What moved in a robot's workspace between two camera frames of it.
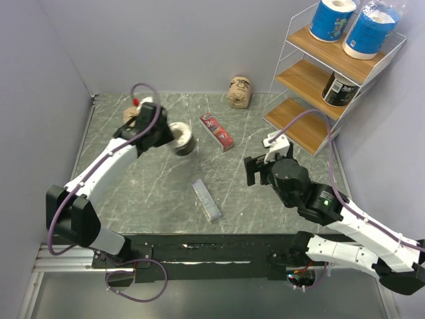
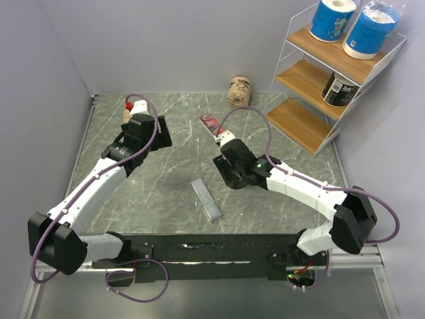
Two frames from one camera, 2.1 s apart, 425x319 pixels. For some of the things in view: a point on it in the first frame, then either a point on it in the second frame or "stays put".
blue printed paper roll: [330, 19] stays put
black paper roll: [339, 91] stays put
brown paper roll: [129, 112] stays put
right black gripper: [254, 165] -> [223, 167]
